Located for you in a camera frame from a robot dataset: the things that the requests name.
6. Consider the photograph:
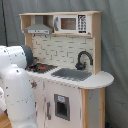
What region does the red right oven knob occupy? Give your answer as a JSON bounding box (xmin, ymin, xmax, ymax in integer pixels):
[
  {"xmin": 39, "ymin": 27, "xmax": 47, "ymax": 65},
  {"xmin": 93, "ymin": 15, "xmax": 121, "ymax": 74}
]
[{"xmin": 31, "ymin": 82, "xmax": 37, "ymax": 88}]

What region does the grey toy sink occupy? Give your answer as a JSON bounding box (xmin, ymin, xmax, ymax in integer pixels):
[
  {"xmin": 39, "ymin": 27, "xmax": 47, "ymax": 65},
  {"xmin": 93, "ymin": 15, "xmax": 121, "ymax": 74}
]
[{"xmin": 52, "ymin": 68, "xmax": 92, "ymax": 81}]

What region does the grey range hood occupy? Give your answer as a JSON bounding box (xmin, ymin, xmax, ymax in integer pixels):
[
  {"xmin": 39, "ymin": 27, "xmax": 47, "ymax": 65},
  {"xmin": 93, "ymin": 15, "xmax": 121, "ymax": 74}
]
[{"xmin": 24, "ymin": 15, "xmax": 52, "ymax": 34}]

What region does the wooden toy kitchen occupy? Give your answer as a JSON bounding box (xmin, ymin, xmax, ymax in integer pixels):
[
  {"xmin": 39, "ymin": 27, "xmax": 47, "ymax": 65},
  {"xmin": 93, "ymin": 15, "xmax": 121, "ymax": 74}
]
[{"xmin": 20, "ymin": 11, "xmax": 114, "ymax": 128}]

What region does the black toy stovetop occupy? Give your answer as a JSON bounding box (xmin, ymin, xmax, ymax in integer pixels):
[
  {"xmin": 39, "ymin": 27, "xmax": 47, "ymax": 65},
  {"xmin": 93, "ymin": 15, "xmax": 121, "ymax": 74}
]
[{"xmin": 27, "ymin": 63, "xmax": 55, "ymax": 73}]

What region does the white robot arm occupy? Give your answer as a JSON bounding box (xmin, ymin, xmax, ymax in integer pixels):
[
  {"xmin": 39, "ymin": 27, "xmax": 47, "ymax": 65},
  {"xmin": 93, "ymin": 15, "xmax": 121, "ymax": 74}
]
[{"xmin": 0, "ymin": 45, "xmax": 38, "ymax": 128}]

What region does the toy microwave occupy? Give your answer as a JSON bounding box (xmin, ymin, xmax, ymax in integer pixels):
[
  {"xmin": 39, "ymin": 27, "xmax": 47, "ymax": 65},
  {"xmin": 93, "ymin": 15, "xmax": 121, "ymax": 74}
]
[{"xmin": 54, "ymin": 14, "xmax": 91, "ymax": 34}]

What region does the black toy faucet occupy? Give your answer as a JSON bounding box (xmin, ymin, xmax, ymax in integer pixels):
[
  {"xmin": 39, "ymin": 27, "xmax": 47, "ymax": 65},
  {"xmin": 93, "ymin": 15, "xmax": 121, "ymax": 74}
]
[{"xmin": 75, "ymin": 51, "xmax": 93, "ymax": 70}]

